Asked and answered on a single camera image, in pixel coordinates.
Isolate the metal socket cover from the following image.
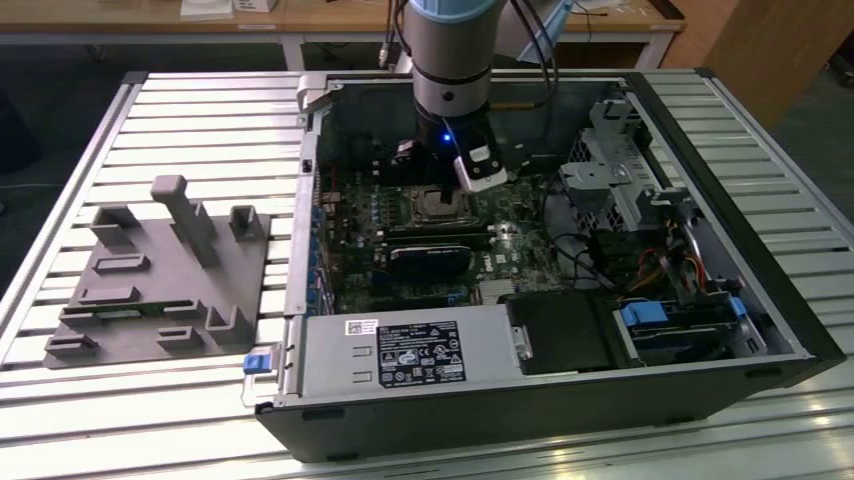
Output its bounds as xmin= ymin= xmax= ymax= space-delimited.
xmin=411 ymin=185 xmax=477 ymax=224

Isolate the wooden desk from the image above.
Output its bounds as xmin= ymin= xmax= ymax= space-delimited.
xmin=0 ymin=0 xmax=688 ymax=71

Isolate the green motherboard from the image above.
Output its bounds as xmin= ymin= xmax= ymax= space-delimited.
xmin=310 ymin=159 xmax=579 ymax=317

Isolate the black RAM slot bank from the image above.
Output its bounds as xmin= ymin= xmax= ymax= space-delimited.
xmin=383 ymin=223 xmax=500 ymax=249

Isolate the grey metal drive cage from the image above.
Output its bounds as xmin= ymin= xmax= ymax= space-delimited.
xmin=556 ymin=97 xmax=701 ymax=236

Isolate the grey parts rack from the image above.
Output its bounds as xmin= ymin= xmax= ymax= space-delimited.
xmin=40 ymin=174 xmax=274 ymax=371

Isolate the green RAM stick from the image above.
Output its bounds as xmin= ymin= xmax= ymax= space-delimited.
xmin=89 ymin=304 xmax=166 ymax=319

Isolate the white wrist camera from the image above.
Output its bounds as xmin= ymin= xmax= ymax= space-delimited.
xmin=451 ymin=144 xmax=508 ymax=194

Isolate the wooden cabinet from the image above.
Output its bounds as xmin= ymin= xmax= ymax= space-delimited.
xmin=703 ymin=0 xmax=854 ymax=130

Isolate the orange yellow wire bundle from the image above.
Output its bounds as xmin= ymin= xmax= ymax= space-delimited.
xmin=623 ymin=247 xmax=709 ymax=297

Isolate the silver topped CPU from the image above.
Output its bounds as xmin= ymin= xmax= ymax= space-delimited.
xmin=427 ymin=192 xmax=469 ymax=218

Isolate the grey power supply unit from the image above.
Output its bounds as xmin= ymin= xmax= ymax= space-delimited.
xmin=290 ymin=302 xmax=529 ymax=409

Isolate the black PC case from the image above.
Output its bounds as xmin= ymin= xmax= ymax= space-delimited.
xmin=252 ymin=68 xmax=847 ymax=464

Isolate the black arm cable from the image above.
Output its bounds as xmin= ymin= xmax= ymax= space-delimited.
xmin=511 ymin=0 xmax=560 ymax=109

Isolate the silver chipset heatsink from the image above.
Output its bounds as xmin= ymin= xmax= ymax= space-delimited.
xmin=479 ymin=279 xmax=519 ymax=304

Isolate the black graphics card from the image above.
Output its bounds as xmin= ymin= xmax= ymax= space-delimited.
xmin=388 ymin=242 xmax=473 ymax=280

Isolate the hard disk in blue carrier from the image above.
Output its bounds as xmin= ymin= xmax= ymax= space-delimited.
xmin=612 ymin=298 xmax=748 ymax=369

